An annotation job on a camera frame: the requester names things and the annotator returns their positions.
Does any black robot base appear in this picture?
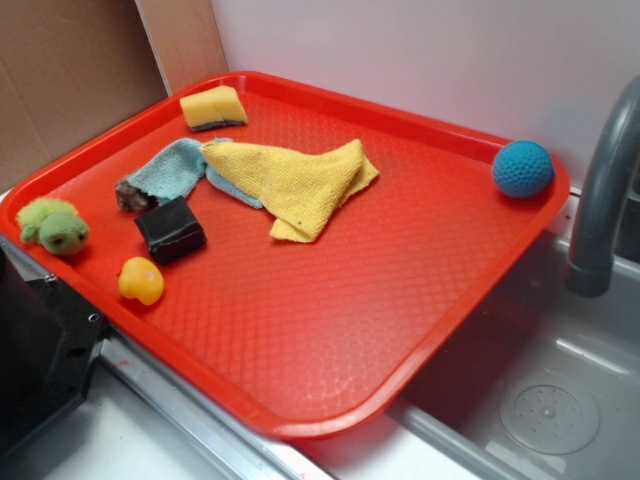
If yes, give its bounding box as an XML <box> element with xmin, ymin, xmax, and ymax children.
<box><xmin>1</xmin><ymin>253</ymin><xmax>104</xmax><ymax>460</ymax></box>

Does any grey faucet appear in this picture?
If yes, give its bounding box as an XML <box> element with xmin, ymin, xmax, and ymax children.
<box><xmin>565</xmin><ymin>78</ymin><xmax>639</xmax><ymax>297</ymax></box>

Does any yellow sponge with grey base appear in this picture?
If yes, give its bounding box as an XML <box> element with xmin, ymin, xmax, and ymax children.
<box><xmin>179</xmin><ymin>86</ymin><xmax>248</xmax><ymax>131</ymax></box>

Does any blue dimpled ball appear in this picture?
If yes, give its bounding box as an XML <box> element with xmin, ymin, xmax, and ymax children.
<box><xmin>492</xmin><ymin>140</ymin><xmax>555</xmax><ymax>199</ymax></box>

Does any brown fuzzy lump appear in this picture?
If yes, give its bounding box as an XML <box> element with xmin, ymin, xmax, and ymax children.
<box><xmin>114</xmin><ymin>178</ymin><xmax>157</xmax><ymax>213</ymax></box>

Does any light blue cloth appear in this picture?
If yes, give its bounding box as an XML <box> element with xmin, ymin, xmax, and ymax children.
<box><xmin>123</xmin><ymin>138</ymin><xmax>263</xmax><ymax>209</ymax></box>

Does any yellow knitted cloth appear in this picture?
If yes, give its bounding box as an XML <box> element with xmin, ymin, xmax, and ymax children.
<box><xmin>200</xmin><ymin>139</ymin><xmax>379</xmax><ymax>243</ymax></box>

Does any black block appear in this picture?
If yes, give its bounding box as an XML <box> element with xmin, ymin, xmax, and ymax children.
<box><xmin>134</xmin><ymin>196</ymin><xmax>207</xmax><ymax>266</ymax></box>

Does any yellow plastic toy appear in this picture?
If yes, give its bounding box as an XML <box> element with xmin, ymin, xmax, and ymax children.
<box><xmin>118</xmin><ymin>257</ymin><xmax>165</xmax><ymax>306</ymax></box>

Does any brown cardboard panel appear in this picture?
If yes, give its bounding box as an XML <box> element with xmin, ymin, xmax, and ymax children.
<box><xmin>1</xmin><ymin>1</ymin><xmax>227</xmax><ymax>191</ymax></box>

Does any red plastic tray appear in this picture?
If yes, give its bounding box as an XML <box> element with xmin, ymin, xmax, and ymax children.
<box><xmin>1</xmin><ymin>72</ymin><xmax>570</xmax><ymax>439</ymax></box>

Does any grey toy sink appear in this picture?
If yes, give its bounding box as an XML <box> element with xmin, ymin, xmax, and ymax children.
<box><xmin>300</xmin><ymin>195</ymin><xmax>639</xmax><ymax>479</ymax></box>

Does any green plush toy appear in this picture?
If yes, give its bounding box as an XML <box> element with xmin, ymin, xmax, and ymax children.
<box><xmin>16</xmin><ymin>197</ymin><xmax>90</xmax><ymax>257</ymax></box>

